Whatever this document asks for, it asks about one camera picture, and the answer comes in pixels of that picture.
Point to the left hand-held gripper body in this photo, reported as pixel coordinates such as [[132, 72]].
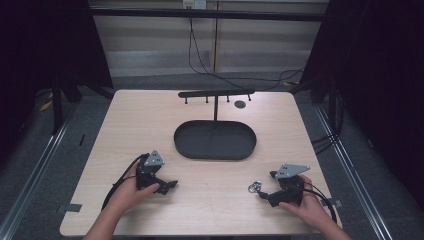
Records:
[[146, 175]]

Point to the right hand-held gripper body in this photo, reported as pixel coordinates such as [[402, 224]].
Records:
[[288, 191]]

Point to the person's left hand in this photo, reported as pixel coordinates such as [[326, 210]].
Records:
[[126, 195]]

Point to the person's right hand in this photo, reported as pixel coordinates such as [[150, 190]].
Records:
[[311, 208]]

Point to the grey tape strip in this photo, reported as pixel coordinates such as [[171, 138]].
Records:
[[334, 202], [69, 208]]

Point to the black hook rack with tray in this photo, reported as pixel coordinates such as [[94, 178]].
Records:
[[215, 140]]

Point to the black round table hole cover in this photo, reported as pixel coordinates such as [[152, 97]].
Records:
[[240, 104]]

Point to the black metal stand leg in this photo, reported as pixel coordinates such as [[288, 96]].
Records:
[[57, 106]]

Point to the yellow floor tape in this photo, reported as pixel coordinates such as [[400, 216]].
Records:
[[45, 105]]

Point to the black curtain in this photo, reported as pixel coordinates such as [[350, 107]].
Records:
[[43, 46], [376, 66]]

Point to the black horizontal bar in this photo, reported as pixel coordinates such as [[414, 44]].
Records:
[[206, 14]]

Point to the metal floor rail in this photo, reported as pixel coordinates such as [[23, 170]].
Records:
[[33, 176], [353, 180]]

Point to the white wall socket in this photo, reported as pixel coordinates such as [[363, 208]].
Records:
[[195, 4]]

